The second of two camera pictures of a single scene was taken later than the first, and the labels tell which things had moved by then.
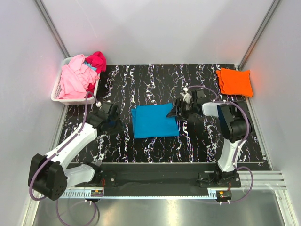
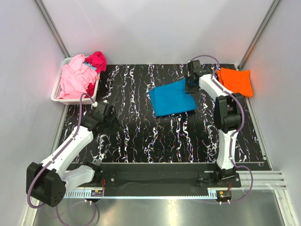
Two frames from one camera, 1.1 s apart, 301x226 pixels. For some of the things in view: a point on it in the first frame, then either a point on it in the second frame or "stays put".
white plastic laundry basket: [75, 101] stays put
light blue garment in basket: [92, 67] stays put
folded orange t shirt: [234, 82] stays put
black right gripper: [173, 113] to [188, 90]
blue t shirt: [151, 120] to [171, 98]
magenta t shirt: [99, 60] stays put
